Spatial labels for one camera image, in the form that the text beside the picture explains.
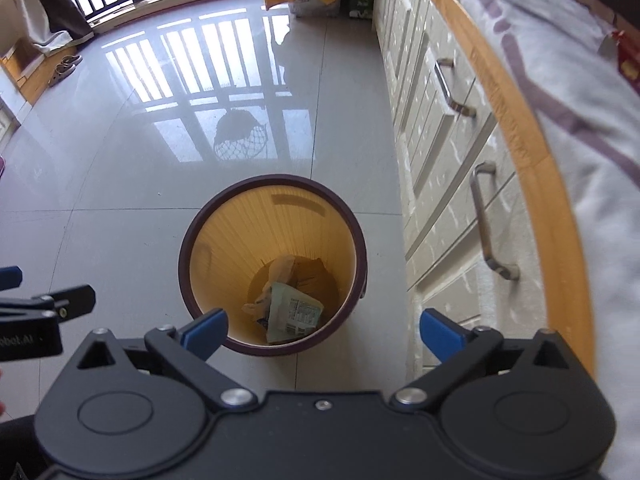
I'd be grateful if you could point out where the green white paper wrapper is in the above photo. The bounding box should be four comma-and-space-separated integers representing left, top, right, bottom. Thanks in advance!
266, 283, 324, 344

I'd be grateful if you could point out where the near metal drawer handle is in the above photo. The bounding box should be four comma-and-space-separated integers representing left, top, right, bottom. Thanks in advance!
469, 162, 521, 281

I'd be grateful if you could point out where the metal drawer handle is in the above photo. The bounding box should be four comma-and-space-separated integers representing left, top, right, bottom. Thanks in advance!
433, 57, 478, 118
469, 162, 521, 281

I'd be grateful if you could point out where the pair of slippers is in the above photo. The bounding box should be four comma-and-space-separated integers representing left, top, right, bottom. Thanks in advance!
48, 54, 82, 87

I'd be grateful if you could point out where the yellow maroon-rimmed trash bin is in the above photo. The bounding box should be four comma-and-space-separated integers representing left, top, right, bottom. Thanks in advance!
178, 174, 369, 358

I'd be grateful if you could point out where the red packet on blanket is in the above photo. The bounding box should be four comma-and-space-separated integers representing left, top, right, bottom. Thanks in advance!
598, 30, 640, 92

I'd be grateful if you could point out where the white purple patterned blanket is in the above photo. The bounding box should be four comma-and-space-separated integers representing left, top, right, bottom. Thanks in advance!
458, 0, 639, 479

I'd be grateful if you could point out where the cream cabinet with drawers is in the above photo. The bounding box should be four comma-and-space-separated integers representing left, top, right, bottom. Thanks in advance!
373, 0, 547, 377

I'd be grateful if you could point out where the brown white curtain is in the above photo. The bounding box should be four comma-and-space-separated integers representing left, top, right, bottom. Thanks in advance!
12, 0, 94, 58

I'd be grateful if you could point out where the crumpled tan paper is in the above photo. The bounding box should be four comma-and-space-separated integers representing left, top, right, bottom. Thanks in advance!
241, 255, 332, 321

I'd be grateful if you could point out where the far metal drawer handle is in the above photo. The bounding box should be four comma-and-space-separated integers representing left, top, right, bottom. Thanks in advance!
433, 57, 478, 118

